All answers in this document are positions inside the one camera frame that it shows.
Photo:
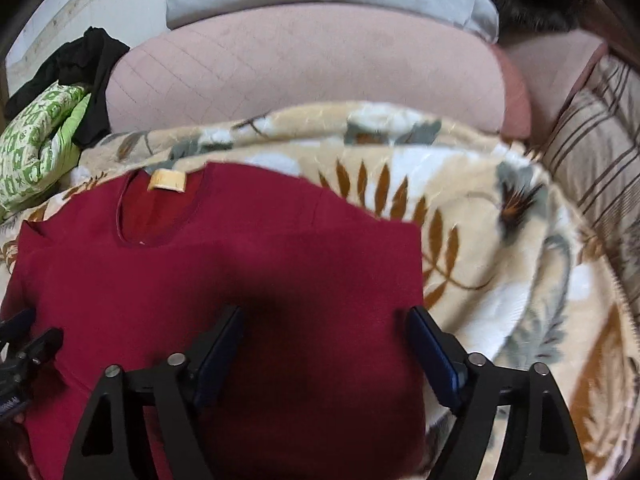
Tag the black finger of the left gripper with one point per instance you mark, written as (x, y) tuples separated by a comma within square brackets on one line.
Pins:
[(16, 329), (35, 349)]

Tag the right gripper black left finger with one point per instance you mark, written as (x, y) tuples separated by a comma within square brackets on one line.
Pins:
[(111, 441)]

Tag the dark red knit sweater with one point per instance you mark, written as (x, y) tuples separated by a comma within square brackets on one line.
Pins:
[(323, 385)]

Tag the cream floral fleece blanket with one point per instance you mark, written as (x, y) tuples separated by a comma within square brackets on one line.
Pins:
[(509, 264)]

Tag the green white patterned cloth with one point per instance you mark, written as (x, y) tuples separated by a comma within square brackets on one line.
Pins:
[(37, 147)]

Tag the black garment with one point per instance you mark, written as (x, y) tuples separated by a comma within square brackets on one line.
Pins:
[(88, 60)]

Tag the pink quilted bedsheet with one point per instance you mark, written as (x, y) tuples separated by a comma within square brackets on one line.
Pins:
[(245, 64)]

